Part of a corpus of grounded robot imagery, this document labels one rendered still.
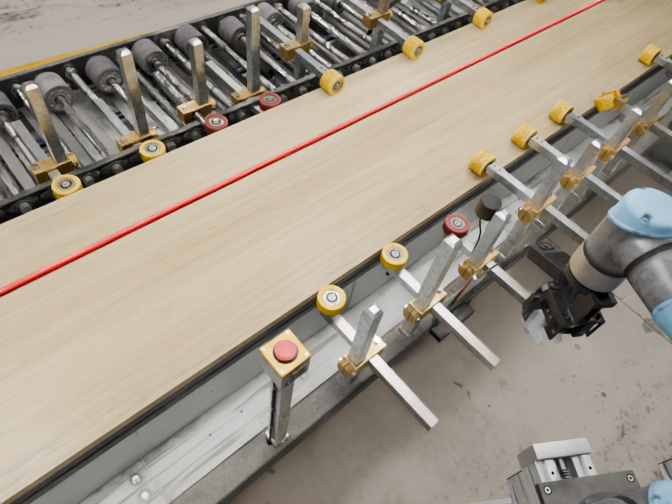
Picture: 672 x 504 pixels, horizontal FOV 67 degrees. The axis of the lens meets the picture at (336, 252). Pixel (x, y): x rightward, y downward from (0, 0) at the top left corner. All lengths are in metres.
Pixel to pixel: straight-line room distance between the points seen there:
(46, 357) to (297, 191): 0.82
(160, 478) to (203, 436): 0.15
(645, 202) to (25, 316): 1.33
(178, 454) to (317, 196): 0.84
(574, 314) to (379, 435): 1.49
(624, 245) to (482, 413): 1.73
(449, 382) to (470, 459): 0.33
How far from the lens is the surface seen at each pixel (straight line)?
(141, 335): 1.37
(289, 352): 0.95
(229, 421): 1.55
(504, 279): 1.64
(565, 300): 0.87
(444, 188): 1.75
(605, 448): 2.60
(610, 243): 0.75
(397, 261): 1.50
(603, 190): 1.94
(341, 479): 2.16
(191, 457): 1.53
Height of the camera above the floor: 2.09
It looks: 53 degrees down
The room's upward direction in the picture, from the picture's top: 12 degrees clockwise
